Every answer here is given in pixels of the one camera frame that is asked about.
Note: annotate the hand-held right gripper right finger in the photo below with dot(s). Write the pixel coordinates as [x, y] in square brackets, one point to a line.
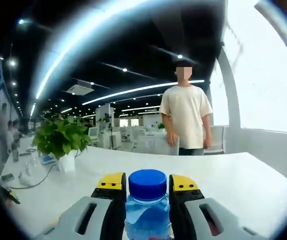
[208, 220]

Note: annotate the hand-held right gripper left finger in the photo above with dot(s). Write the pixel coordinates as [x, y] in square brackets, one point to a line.
[83, 220]

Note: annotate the blue Mizone drink bottle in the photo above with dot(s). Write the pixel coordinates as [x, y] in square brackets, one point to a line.
[146, 217]

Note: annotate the dark phone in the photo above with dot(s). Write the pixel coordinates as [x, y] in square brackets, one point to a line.
[7, 177]

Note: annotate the clear container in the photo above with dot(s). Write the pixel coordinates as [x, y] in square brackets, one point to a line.
[29, 170]

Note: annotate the blue and white box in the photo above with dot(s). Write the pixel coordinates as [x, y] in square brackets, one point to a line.
[47, 159]

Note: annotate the white plant pot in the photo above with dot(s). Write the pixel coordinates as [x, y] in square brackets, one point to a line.
[67, 162]

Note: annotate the green leafy plant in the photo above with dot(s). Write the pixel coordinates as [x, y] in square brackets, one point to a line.
[58, 135]

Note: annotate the white office chair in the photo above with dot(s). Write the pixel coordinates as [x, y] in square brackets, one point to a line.
[216, 140]

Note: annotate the ceiling air conditioner unit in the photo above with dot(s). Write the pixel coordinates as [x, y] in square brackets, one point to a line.
[79, 89]

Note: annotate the long ceiling strip light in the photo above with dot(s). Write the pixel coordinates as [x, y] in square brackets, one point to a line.
[66, 52]
[143, 90]

